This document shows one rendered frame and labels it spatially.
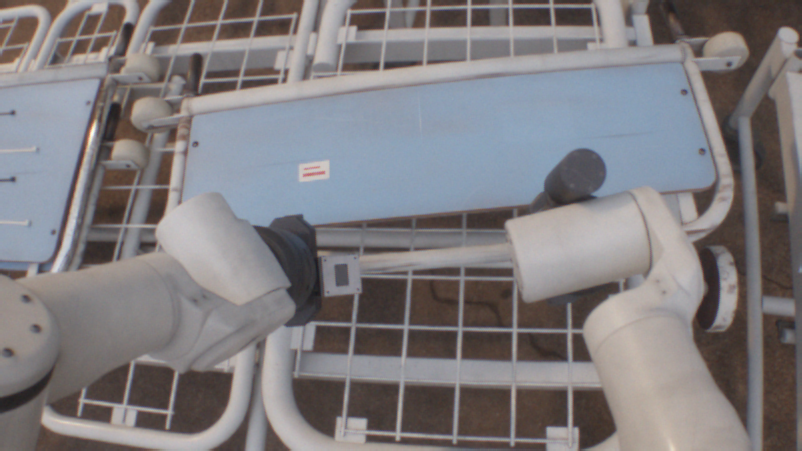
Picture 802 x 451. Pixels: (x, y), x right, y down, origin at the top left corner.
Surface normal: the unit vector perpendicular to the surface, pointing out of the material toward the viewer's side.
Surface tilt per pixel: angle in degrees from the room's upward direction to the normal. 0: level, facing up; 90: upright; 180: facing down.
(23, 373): 73
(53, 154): 5
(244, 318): 63
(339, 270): 37
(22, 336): 57
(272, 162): 2
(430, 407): 0
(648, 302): 23
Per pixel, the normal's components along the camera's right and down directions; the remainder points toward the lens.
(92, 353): 0.93, 0.18
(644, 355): -0.49, -0.62
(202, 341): 0.32, 0.48
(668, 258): -0.24, -0.72
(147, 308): 0.91, -0.18
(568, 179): -0.11, -0.05
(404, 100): -0.13, -0.39
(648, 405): -0.70, -0.61
